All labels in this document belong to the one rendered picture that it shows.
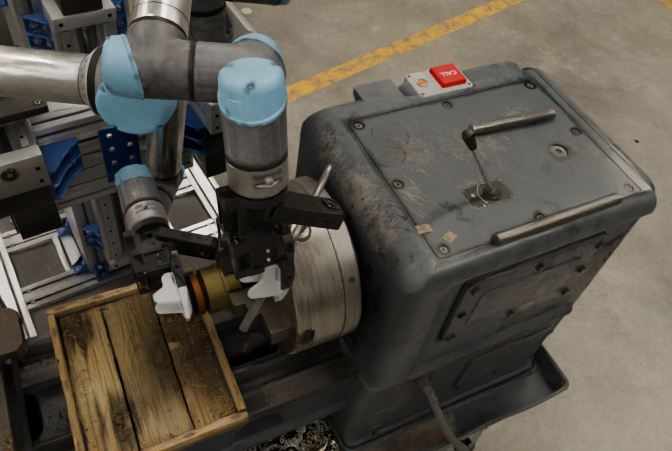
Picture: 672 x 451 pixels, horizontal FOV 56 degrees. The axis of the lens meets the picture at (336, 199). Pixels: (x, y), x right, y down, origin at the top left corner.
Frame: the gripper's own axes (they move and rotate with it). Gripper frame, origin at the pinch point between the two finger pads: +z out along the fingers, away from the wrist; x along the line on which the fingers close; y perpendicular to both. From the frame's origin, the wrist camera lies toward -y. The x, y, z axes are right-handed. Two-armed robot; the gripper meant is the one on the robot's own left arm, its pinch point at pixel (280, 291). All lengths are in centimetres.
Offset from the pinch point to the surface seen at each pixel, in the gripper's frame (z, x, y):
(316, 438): 70, -16, -13
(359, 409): 54, -9, -20
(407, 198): 1.3, -12.4, -29.3
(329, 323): 17.8, -5.5, -10.8
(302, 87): 86, -207, -95
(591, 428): 131, -11, -117
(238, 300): 16.0, -15.8, 2.0
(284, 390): 41.1, -12.1, -4.3
